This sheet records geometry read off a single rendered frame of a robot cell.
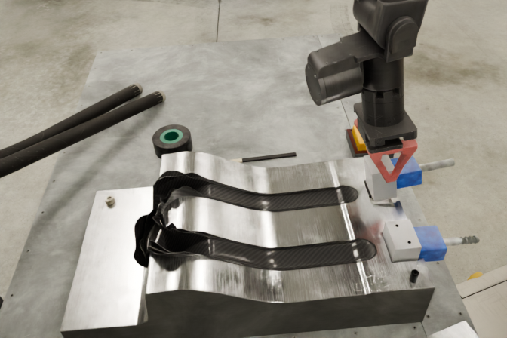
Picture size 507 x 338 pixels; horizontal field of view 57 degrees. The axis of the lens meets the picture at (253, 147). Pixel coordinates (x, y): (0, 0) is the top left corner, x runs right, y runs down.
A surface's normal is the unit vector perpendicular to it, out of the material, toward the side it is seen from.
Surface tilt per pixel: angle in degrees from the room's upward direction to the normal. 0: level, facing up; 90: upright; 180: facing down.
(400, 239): 0
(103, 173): 0
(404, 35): 95
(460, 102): 1
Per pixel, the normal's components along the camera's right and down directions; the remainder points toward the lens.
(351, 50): -0.12, -0.68
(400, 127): -0.19, -0.82
